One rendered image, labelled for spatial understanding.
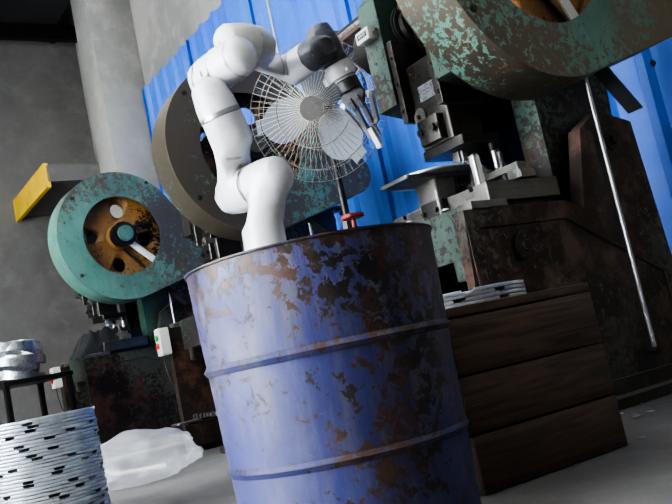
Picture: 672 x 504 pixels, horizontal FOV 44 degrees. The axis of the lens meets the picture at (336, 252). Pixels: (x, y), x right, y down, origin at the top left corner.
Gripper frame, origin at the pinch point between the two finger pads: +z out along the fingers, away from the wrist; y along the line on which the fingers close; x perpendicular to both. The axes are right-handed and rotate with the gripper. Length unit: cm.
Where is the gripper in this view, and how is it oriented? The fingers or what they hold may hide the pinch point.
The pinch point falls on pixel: (375, 137)
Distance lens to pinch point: 261.8
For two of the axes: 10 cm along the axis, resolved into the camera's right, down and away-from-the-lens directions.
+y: 8.2, -4.0, -4.0
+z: 4.7, 8.8, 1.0
